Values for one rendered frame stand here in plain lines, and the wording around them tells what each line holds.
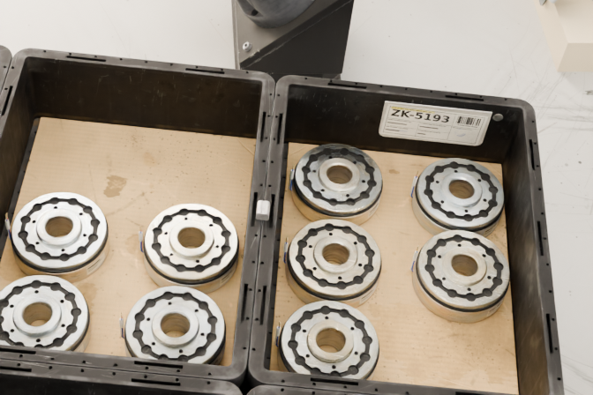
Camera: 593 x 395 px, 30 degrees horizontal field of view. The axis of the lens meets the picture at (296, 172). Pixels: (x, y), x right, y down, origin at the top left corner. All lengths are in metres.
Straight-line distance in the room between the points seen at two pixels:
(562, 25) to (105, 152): 0.72
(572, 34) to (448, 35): 0.18
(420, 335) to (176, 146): 0.37
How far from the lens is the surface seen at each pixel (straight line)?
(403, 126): 1.31
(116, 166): 1.31
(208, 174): 1.30
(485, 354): 1.21
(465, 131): 1.32
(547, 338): 1.12
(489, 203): 1.29
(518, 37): 1.73
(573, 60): 1.69
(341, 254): 1.22
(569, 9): 1.71
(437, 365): 1.19
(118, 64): 1.28
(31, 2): 1.71
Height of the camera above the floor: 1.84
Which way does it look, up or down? 51 degrees down
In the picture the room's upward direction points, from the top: 8 degrees clockwise
